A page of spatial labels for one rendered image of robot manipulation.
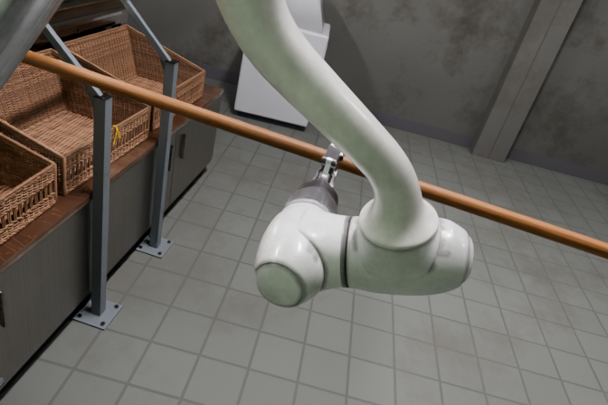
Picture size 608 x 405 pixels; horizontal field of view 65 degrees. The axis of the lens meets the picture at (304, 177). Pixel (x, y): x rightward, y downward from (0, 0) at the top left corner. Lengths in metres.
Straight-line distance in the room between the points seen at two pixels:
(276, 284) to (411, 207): 0.20
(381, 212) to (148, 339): 1.60
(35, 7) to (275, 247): 0.39
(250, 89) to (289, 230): 3.28
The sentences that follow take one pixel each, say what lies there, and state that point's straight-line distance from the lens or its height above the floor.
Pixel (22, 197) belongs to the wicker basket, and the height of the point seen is 0.69.
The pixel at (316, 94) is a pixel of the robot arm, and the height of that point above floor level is 1.43.
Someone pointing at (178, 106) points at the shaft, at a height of 1.18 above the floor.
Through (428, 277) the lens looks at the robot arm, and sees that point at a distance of 0.64.
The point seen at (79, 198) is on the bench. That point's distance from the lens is 1.80.
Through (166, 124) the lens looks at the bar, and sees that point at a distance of 2.11.
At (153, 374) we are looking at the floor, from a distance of 1.99.
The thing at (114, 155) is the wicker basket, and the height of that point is 0.61.
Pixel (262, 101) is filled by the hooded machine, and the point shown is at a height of 0.19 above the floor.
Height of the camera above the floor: 1.59
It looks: 29 degrees down
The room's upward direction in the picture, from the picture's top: 15 degrees clockwise
